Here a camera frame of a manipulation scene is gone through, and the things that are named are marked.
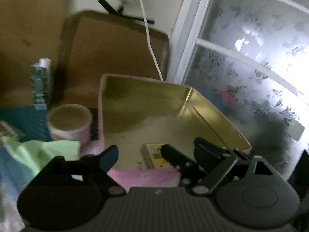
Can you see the frosted glass door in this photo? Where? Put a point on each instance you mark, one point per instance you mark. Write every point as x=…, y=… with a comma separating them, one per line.
x=250, y=59

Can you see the teal patterned mat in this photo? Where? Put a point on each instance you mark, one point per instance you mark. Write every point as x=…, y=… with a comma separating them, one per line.
x=28, y=122

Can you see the light green cloth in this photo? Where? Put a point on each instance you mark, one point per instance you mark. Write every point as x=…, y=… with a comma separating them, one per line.
x=35, y=154

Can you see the brown tray leaning on wall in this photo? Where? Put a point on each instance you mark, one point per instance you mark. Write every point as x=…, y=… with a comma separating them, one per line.
x=94, y=44

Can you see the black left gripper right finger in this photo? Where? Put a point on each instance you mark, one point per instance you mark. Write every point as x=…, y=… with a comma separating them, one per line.
x=243, y=188

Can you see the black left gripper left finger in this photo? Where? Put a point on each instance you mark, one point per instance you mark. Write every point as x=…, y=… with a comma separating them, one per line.
x=67, y=194

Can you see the pink rectangular tin box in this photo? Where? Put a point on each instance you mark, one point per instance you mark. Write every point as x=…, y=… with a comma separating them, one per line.
x=135, y=112

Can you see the round pink tin can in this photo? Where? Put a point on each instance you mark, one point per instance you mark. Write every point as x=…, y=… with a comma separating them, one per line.
x=70, y=122

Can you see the green drink carton white cap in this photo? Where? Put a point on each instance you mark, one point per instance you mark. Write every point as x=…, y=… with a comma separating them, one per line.
x=41, y=84

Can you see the brown cardboard sheet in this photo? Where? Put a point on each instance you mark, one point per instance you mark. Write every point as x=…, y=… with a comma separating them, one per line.
x=30, y=30

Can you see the small yellow card box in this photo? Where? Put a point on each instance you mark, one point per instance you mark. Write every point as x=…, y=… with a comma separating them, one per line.
x=152, y=156

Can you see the light blue cloth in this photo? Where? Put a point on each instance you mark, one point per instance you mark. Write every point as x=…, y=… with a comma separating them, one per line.
x=14, y=174

